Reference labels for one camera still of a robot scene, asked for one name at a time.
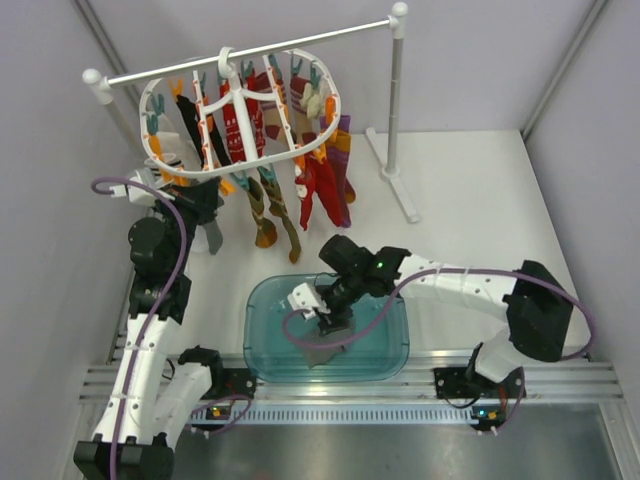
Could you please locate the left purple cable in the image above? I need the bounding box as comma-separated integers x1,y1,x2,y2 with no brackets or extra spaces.
90,176,251,480

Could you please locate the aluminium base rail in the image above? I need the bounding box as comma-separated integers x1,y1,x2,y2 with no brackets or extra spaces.
77,349,626,426

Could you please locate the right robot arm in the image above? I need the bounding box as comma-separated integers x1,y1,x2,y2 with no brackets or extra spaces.
309,235,573,397

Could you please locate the white oval sock hanger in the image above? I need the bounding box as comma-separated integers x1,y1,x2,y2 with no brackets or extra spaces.
139,42,342,179

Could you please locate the beige purple striped sock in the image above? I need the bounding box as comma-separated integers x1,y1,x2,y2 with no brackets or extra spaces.
260,75,317,145

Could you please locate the red patterned sock pair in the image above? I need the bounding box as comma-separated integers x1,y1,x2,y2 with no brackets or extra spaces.
218,65,274,165

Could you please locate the white metal drying rack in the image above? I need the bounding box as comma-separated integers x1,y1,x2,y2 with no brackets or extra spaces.
82,2,420,223

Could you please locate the olive striped sock pair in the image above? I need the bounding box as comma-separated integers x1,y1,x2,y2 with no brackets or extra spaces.
241,167,302,264

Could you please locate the grey sock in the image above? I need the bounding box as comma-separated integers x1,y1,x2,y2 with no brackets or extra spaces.
299,317,355,369
202,197,224,255

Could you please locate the cream fluffy sock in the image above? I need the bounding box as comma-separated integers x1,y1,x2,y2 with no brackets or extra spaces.
300,83,331,119

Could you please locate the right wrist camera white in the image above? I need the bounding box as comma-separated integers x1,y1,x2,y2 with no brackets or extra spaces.
287,283,326,320

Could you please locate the teal plastic basin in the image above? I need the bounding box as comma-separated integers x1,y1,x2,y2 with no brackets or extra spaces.
242,272,410,385

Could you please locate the black sock pair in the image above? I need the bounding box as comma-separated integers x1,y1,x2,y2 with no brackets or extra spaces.
175,94,231,166

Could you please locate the white striped sock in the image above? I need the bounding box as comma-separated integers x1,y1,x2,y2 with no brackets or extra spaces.
145,131,215,255

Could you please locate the red santa sock pair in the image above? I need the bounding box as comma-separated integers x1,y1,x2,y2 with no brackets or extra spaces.
294,152,351,231

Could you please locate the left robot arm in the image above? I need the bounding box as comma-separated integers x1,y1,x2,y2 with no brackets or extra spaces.
73,178,226,479

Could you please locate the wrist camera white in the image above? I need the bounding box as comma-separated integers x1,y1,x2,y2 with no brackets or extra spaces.
287,283,326,320
109,168,165,207

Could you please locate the yellow clothespin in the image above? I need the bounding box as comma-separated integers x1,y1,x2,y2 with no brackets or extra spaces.
219,178,236,196

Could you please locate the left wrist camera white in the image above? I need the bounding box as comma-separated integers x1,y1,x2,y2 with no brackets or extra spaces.
109,168,165,207

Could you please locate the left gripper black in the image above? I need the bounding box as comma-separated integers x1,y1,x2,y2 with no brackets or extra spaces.
150,177,219,273

